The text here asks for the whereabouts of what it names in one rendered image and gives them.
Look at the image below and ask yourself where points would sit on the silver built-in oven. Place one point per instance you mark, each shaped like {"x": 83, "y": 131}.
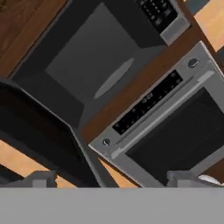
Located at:
{"x": 163, "y": 96}

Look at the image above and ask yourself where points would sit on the round silver oven knob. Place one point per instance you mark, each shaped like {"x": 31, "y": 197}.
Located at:
{"x": 106, "y": 142}
{"x": 193, "y": 63}

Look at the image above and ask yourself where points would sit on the brown wooden cabinet housing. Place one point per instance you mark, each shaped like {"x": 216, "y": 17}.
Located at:
{"x": 140, "y": 84}

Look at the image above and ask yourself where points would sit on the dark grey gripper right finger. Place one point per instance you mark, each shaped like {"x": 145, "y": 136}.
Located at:
{"x": 180, "y": 180}

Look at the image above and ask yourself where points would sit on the grey microwave turntable plate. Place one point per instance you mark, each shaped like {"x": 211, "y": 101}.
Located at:
{"x": 114, "y": 78}

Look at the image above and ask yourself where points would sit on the white bowl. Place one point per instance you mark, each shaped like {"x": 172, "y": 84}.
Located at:
{"x": 208, "y": 178}

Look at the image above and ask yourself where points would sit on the black and silver microwave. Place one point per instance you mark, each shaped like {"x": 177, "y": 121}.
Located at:
{"x": 96, "y": 49}

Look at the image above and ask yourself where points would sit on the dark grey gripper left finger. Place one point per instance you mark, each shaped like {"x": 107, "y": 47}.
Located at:
{"x": 43, "y": 179}

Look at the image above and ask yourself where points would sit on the black microwave door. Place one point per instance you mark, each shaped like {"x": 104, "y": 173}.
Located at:
{"x": 38, "y": 125}

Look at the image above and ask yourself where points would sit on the oven door with dark window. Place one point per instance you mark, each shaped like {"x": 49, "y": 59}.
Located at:
{"x": 180, "y": 137}

